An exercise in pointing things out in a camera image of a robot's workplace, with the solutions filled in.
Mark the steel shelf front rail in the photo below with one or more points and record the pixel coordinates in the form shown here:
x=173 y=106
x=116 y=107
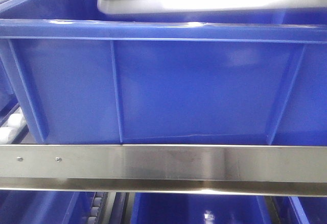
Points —
x=205 y=169

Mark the blue bin lower centre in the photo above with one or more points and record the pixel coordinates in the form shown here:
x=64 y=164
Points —
x=198 y=208

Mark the blue bin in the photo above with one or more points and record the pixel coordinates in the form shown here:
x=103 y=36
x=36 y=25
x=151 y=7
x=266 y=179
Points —
x=198 y=208
x=45 y=206

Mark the large blue plastic box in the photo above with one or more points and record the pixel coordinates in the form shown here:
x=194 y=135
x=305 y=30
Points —
x=246 y=77

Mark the left white roller track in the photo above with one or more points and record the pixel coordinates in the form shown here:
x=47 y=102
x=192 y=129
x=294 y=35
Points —
x=12 y=127

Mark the blue bin lower left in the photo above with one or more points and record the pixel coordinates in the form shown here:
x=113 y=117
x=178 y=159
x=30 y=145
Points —
x=45 y=206

